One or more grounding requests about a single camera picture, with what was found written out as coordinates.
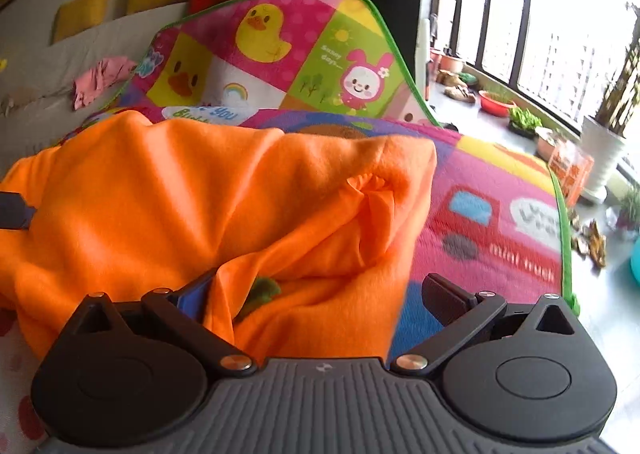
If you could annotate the pink garment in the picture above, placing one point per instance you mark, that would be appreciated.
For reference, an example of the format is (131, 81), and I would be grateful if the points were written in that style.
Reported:
(100, 79)

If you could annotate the white plant pot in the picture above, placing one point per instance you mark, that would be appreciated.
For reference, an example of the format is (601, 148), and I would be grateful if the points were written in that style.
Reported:
(602, 154)

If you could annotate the red basin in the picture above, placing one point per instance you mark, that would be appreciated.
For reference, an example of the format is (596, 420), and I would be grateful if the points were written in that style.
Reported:
(495, 104)

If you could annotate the small grey pot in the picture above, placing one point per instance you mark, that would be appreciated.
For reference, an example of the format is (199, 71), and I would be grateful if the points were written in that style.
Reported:
(549, 144)

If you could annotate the black window frame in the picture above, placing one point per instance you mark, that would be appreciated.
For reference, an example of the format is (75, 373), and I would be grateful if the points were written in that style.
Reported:
(555, 116)

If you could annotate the small potted plant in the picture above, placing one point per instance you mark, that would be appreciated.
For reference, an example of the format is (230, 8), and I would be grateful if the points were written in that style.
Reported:
(629, 211)

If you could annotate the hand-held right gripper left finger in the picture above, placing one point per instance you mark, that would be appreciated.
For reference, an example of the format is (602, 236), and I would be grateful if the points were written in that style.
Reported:
(192, 298)

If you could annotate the orange fleece garment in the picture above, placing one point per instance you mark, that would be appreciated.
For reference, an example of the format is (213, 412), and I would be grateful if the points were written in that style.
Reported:
(150, 194)

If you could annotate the orange packet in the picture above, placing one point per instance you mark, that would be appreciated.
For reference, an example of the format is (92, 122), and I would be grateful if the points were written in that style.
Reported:
(570, 171)

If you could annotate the brown sandals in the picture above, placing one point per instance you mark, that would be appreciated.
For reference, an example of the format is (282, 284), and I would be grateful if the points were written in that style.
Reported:
(460, 94)

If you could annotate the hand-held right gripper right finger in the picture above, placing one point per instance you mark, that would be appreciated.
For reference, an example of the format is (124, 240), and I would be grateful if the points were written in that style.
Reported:
(442, 296)

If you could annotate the grey covered sofa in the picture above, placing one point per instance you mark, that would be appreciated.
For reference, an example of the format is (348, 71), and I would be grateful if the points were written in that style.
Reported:
(30, 69)

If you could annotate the small beige toy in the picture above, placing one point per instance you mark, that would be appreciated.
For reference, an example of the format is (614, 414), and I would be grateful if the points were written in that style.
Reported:
(6, 103)

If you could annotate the black tray of green sprouts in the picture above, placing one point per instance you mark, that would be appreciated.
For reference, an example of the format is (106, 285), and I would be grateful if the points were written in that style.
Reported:
(524, 121)

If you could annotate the colourful cartoon play mat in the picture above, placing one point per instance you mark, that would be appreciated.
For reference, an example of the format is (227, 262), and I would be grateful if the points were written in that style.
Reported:
(310, 34)

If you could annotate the pink flower pot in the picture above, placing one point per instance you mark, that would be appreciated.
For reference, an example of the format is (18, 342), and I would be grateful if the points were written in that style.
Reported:
(450, 64)

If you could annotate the brown dried roots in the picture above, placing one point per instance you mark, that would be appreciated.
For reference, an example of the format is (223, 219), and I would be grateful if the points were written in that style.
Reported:
(595, 239)

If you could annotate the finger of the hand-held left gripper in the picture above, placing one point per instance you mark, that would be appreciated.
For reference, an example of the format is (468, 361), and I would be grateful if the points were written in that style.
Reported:
(15, 214)

